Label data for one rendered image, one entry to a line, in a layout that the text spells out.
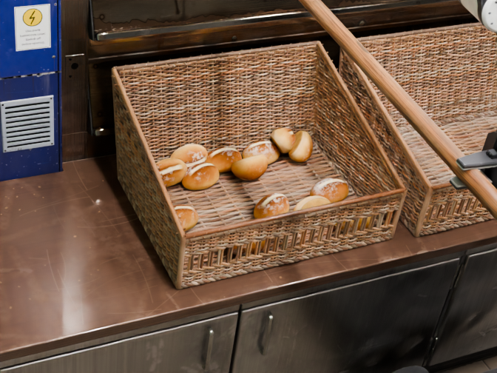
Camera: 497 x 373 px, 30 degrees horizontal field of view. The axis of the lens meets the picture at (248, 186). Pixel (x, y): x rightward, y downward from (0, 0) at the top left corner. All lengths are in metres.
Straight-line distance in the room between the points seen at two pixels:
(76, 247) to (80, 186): 0.21
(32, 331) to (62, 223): 0.33
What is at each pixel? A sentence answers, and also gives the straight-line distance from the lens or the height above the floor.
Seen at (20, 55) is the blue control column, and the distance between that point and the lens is 2.05.
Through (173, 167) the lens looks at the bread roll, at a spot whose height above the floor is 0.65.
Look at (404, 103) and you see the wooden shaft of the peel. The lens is 1.49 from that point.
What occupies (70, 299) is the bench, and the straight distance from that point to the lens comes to 1.93.
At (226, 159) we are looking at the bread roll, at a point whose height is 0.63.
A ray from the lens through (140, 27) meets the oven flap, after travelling 2.09.
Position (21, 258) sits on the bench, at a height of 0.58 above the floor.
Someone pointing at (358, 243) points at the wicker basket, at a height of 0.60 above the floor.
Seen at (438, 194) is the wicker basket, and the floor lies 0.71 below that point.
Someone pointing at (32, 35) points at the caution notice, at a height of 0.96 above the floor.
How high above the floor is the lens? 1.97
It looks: 38 degrees down
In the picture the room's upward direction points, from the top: 9 degrees clockwise
